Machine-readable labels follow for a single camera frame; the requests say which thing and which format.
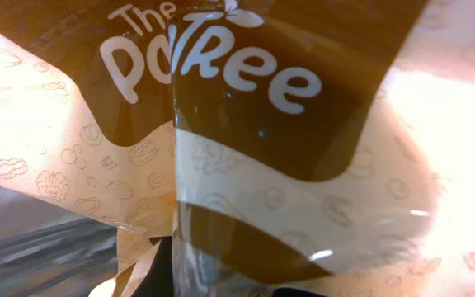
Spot beige brown snack bag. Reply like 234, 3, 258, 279
0, 1, 475, 296

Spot grey plastic basket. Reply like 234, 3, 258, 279
0, 187, 118, 297

